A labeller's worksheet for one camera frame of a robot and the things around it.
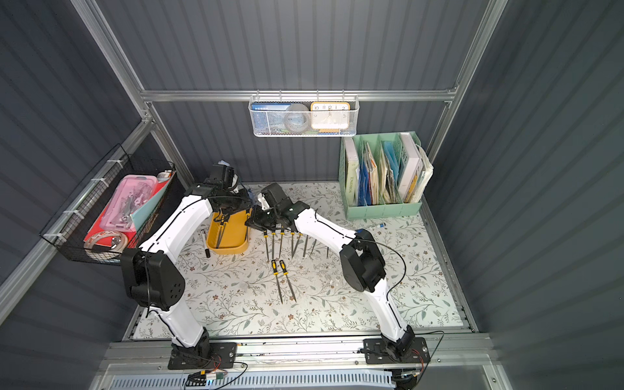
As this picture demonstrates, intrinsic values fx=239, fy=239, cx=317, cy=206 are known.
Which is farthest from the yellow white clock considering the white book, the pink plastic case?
the pink plastic case

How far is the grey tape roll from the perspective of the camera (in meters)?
0.87

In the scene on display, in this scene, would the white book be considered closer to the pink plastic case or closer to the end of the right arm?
the end of the right arm

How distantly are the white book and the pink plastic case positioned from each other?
2.97 ft

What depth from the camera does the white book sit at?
0.96m

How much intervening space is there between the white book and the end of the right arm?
1.62 ft

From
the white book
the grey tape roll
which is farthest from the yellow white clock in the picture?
the white book

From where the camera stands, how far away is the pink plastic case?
2.28 ft

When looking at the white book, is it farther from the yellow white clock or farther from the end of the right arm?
the end of the right arm

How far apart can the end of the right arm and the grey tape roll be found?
28 centimetres

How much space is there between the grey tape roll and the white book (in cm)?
41
